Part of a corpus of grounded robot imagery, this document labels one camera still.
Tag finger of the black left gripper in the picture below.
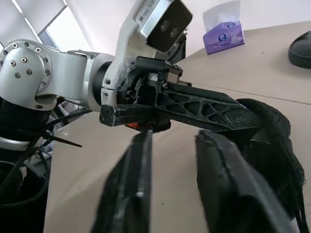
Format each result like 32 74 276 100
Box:
155 84 263 133

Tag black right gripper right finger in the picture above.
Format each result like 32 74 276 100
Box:
195 130 300 233

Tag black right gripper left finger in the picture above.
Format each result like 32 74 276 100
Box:
91 131 154 233

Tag black drawstring pouch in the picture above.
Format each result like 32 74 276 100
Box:
236 98 306 233

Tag purple tissue box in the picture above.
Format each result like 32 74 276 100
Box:
202 6 246 55

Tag black robot torso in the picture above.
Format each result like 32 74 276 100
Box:
0 97 51 233

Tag black rounded object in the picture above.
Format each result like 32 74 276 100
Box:
288 31 311 70

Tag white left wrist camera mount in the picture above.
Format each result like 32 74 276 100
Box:
101 0 194 109

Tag black cable tie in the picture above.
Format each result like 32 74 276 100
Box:
40 134 83 149

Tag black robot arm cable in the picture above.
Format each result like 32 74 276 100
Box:
0 109 92 192

